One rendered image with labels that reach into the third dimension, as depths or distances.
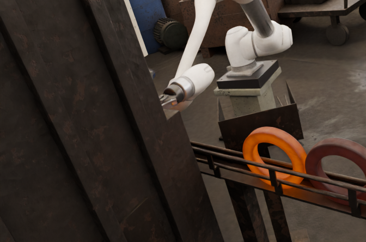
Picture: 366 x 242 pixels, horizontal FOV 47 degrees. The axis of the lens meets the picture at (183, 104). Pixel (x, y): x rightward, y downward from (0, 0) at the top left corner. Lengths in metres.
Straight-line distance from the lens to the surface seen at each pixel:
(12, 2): 0.88
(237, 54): 2.52
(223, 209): 2.19
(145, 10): 5.02
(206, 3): 1.95
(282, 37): 2.46
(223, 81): 2.56
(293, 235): 1.96
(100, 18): 0.98
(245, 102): 2.62
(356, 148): 1.05
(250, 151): 1.19
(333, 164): 2.33
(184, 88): 1.57
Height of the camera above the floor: 1.36
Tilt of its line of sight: 23 degrees down
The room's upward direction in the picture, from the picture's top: 19 degrees counter-clockwise
